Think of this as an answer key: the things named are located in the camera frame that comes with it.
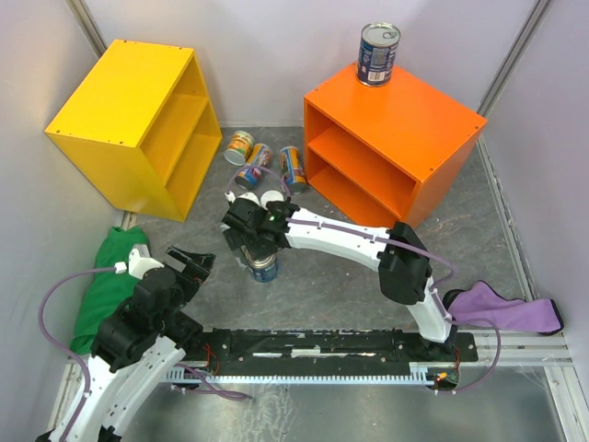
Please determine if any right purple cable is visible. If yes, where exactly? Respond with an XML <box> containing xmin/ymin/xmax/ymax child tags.
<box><xmin>227</xmin><ymin>165</ymin><xmax>502</xmax><ymax>395</ymax></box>

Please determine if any green cloth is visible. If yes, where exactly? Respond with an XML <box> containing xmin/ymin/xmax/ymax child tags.
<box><xmin>70</xmin><ymin>227</ymin><xmax>149</xmax><ymax>355</ymax></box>

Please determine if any yellow shelf cabinet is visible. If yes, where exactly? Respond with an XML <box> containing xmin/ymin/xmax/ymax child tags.
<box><xmin>45</xmin><ymin>40</ymin><xmax>222</xmax><ymax>222</ymax></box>

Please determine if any white lid yellow can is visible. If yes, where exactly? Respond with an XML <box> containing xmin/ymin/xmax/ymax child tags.
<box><xmin>260</xmin><ymin>190</ymin><xmax>285</xmax><ymax>209</ymax></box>

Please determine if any orange shelf cabinet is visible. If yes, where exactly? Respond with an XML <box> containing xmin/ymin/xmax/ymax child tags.
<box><xmin>304</xmin><ymin>64</ymin><xmax>487</xmax><ymax>227</ymax></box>

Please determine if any purple cloth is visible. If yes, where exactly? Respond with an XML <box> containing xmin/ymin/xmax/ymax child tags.
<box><xmin>443</xmin><ymin>281</ymin><xmax>564</xmax><ymax>336</ymax></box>

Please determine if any tall blue red can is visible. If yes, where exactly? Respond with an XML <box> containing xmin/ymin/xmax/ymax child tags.
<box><xmin>235</xmin><ymin>144</ymin><xmax>272</xmax><ymax>191</ymax></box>

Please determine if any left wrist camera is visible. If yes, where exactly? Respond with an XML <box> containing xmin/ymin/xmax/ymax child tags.
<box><xmin>114</xmin><ymin>244</ymin><xmax>164</xmax><ymax>280</ymax></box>

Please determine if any tall orange blue can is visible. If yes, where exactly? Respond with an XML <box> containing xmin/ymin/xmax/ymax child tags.
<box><xmin>280</xmin><ymin>145</ymin><xmax>307</xmax><ymax>194</ymax></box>

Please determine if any orange label can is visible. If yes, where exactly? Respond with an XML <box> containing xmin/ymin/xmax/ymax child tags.
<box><xmin>224</xmin><ymin>130</ymin><xmax>254</xmax><ymax>166</ymax></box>

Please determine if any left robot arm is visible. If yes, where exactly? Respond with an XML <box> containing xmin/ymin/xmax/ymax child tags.
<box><xmin>38</xmin><ymin>244</ymin><xmax>215</xmax><ymax>441</ymax></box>

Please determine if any blue cable duct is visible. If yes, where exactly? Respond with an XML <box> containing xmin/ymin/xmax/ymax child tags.
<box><xmin>160</xmin><ymin>363</ymin><xmax>436</xmax><ymax>384</ymax></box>

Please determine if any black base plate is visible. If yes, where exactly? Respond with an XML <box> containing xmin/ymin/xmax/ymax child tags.
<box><xmin>185</xmin><ymin>329</ymin><xmax>479</xmax><ymax>378</ymax></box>

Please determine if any blue can pull tab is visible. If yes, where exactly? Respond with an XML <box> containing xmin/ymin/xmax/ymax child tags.
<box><xmin>356</xmin><ymin>22</ymin><xmax>401</xmax><ymax>87</ymax></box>

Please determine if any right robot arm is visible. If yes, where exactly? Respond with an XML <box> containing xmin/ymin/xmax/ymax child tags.
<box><xmin>221</xmin><ymin>192</ymin><xmax>456</xmax><ymax>360</ymax></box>

